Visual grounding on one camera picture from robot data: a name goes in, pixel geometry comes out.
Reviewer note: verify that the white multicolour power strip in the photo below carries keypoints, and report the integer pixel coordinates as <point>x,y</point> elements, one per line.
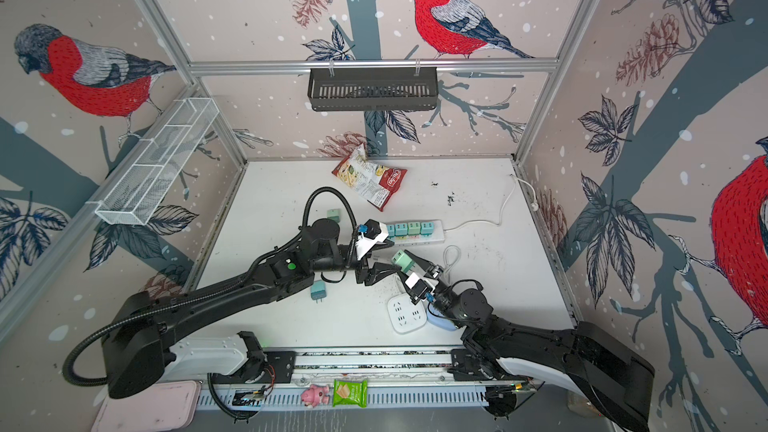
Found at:
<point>418,240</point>

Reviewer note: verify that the white square power socket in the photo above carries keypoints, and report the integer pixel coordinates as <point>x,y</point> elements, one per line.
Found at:
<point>405,316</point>

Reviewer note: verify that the green plug adapter far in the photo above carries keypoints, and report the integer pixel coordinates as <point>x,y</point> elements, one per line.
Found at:
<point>334,214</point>

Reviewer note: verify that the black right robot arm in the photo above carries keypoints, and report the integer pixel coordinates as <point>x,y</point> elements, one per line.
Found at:
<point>584,359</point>

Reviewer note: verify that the light green plug adapter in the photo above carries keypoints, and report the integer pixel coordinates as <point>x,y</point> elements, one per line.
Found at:
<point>414,228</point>

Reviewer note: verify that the pink toy pig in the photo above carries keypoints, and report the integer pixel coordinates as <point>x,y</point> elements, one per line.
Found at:
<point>315,396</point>

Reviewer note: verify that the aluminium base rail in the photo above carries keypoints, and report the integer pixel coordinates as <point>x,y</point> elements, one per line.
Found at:
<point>399,377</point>

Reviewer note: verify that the black hanging wire basket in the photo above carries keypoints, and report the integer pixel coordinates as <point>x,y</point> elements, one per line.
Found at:
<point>373,89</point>

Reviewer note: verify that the green snack packet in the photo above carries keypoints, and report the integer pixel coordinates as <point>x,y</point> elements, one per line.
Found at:
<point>353,393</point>

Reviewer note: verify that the blue square power socket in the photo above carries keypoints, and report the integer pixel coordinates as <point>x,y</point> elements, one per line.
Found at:
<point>440,321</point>

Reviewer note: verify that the white wire mesh shelf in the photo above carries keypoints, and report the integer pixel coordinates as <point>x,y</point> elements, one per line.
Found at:
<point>140,190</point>

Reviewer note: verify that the red white chips bag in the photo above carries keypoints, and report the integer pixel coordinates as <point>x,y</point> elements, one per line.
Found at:
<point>373,182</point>

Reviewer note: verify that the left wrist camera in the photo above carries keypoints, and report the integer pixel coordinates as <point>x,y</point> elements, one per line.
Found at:
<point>365,234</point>

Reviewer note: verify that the teal plug adapter front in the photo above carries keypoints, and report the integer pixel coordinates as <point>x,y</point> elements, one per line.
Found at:
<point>318,291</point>

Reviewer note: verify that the green plug adapter front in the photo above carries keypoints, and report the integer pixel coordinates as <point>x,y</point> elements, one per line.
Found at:
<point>403,261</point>

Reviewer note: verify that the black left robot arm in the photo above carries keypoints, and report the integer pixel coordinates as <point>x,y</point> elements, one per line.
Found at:
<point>131,353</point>

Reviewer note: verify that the pink tray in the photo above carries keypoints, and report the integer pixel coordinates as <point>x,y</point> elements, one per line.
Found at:
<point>161,407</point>

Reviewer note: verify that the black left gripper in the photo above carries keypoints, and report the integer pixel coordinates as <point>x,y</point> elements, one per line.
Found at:
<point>372,274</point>

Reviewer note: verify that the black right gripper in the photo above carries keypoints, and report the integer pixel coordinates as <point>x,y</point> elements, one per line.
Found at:
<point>429,266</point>

